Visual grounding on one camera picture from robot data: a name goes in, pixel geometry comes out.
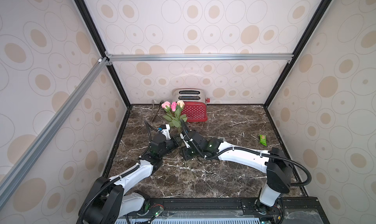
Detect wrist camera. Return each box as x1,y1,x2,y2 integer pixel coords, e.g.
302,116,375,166
180,133,190,148
159,124,171,140

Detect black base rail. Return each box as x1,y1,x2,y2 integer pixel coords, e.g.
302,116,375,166
77,197,330,224

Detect metal tongs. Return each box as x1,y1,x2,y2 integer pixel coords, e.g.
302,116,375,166
150,100,164,122

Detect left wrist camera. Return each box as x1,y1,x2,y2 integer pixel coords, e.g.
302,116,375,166
159,124,171,140

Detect horizontal aluminium frame bar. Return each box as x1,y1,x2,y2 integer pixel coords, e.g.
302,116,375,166
108,53,294,62

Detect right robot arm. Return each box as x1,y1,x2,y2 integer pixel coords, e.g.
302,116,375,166
180,131,312,208

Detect green snack packet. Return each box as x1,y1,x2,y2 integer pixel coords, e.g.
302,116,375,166
259,135,267,147

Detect pink rose bouquet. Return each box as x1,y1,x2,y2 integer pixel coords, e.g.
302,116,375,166
161,100,196,181

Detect left aluminium frame bar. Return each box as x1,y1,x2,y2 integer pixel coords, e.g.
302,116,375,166
1,57,109,208

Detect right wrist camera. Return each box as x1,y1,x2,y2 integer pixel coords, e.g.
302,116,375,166
180,133,190,148

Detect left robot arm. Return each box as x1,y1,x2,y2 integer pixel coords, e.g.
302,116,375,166
77,134,182,224

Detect red polka dot toaster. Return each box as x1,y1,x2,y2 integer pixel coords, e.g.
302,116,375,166
173,89,210,123

